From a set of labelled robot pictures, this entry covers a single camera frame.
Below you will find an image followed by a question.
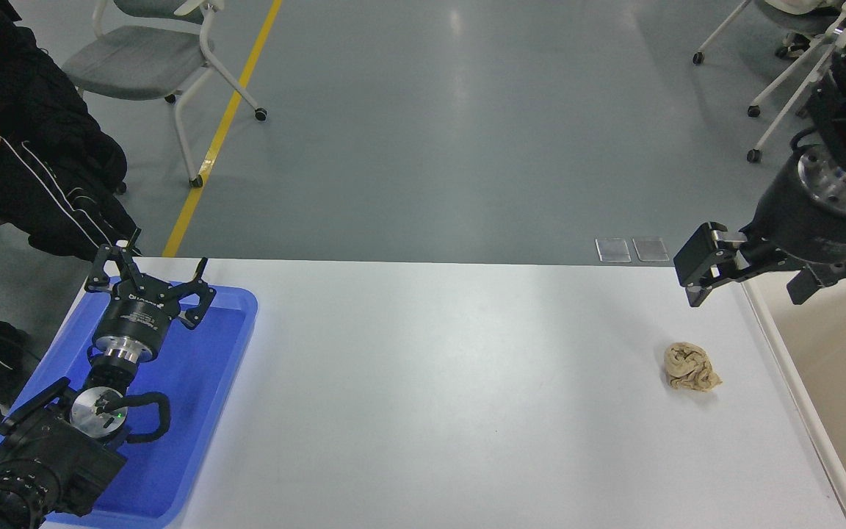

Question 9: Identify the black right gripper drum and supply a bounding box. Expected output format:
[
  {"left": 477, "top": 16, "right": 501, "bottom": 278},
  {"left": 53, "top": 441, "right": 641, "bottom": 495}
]
[{"left": 750, "top": 157, "right": 846, "bottom": 268}]

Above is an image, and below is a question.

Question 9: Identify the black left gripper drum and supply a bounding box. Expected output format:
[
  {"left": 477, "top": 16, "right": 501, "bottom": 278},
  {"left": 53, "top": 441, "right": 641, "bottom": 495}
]
[{"left": 94, "top": 283, "right": 181, "bottom": 349}]

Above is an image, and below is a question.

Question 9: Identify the tan paper ball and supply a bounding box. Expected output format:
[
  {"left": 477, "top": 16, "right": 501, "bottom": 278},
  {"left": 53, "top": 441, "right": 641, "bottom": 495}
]
[{"left": 663, "top": 342, "right": 723, "bottom": 393}]

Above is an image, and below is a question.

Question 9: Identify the clear floor plate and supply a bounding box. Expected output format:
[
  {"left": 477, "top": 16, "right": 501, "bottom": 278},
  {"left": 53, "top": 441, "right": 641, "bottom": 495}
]
[
  {"left": 596, "top": 237, "right": 632, "bottom": 263},
  {"left": 633, "top": 237, "right": 669, "bottom": 262}
]

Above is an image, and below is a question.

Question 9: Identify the blue plastic tray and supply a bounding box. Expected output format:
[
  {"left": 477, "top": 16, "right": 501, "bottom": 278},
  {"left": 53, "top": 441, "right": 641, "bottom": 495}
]
[{"left": 0, "top": 278, "right": 259, "bottom": 528}]

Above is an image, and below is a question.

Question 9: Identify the large pale bin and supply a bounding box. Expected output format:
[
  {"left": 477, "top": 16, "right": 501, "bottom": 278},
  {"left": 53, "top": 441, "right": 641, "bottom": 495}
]
[{"left": 740, "top": 268, "right": 846, "bottom": 529}]

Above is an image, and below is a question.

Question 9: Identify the person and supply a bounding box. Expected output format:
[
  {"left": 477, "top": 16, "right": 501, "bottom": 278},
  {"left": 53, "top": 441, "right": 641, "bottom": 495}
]
[{"left": 0, "top": 0, "right": 143, "bottom": 405}]

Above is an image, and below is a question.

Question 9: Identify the grey chair with white frame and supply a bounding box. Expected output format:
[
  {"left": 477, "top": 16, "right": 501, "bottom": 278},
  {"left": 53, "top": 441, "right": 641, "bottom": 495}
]
[
  {"left": 693, "top": 0, "right": 846, "bottom": 65},
  {"left": 62, "top": 0, "right": 268, "bottom": 189}
]

